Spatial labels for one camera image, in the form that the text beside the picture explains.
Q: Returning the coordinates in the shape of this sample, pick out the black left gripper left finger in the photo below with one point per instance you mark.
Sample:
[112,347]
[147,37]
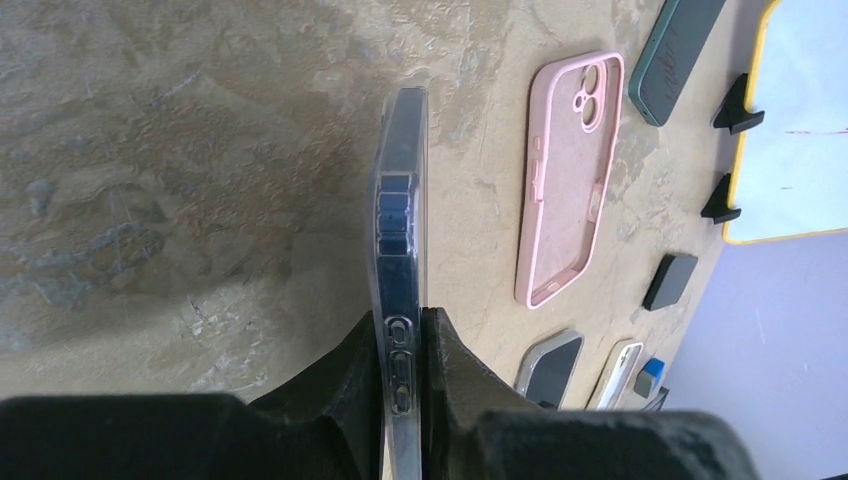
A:
[341,393]

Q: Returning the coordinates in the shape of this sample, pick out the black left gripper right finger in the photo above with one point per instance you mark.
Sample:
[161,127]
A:
[471,428]

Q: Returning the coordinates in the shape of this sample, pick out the black phone with white reflection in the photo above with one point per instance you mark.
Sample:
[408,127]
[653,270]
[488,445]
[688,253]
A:
[547,368]

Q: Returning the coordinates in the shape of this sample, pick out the pink phone case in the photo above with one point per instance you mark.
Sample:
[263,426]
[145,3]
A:
[574,110]

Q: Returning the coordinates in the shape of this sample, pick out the frosted clear phone case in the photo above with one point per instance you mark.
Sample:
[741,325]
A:
[616,373]

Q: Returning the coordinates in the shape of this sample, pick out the blue white eraser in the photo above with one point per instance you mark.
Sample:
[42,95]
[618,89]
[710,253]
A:
[649,378]

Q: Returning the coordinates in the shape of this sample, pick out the yellow framed whiteboard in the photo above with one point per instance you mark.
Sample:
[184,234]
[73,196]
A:
[789,116]

